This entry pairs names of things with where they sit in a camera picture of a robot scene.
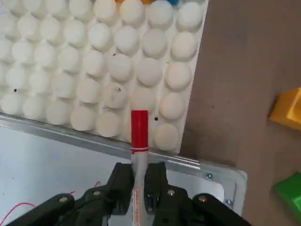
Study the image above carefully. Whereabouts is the silver framed whiteboard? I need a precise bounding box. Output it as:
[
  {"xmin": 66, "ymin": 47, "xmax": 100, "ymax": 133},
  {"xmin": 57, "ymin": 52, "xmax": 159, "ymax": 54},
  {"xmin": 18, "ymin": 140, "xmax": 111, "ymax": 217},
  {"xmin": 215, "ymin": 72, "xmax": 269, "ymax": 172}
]
[{"xmin": 0, "ymin": 112, "xmax": 248, "ymax": 226}]

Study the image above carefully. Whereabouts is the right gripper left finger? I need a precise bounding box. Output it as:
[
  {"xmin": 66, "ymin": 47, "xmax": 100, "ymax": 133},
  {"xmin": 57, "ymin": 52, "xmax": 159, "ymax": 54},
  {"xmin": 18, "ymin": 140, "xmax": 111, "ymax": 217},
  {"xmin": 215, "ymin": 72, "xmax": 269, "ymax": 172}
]
[{"xmin": 4, "ymin": 162, "xmax": 134, "ymax": 226}]

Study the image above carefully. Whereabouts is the white pen red cap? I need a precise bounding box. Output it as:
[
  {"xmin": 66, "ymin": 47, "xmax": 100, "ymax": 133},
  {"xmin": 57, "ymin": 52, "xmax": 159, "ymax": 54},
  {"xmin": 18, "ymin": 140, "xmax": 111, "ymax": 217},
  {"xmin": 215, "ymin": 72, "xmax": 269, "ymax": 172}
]
[{"xmin": 130, "ymin": 109, "xmax": 150, "ymax": 226}]

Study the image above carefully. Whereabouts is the white studded baseplate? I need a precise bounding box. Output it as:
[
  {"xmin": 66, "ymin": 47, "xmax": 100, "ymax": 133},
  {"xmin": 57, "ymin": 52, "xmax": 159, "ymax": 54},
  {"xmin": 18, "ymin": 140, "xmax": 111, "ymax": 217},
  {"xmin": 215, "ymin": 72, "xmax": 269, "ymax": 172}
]
[{"xmin": 0, "ymin": 0, "xmax": 210, "ymax": 156}]

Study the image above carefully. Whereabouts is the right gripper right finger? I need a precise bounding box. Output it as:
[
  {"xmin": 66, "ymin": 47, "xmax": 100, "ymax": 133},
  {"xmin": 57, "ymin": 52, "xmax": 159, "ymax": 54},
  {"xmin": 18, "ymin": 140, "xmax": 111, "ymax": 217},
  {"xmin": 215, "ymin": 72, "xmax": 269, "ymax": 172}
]
[{"xmin": 143, "ymin": 161, "xmax": 253, "ymax": 226}]

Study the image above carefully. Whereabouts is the yellow two-stud block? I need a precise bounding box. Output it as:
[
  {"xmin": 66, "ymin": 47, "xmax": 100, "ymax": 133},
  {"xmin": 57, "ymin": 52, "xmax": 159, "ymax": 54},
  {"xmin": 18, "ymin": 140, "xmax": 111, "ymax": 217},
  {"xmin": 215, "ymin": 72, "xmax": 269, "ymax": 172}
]
[
  {"xmin": 114, "ymin": 0, "xmax": 153, "ymax": 5},
  {"xmin": 269, "ymin": 87, "xmax": 301, "ymax": 131}
]

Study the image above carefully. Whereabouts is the green two-stud block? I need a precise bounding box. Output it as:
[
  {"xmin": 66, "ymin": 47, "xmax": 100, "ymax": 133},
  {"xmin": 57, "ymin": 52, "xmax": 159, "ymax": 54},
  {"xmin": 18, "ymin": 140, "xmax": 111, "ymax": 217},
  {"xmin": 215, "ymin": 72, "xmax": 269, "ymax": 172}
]
[{"xmin": 272, "ymin": 172, "xmax": 301, "ymax": 212}]

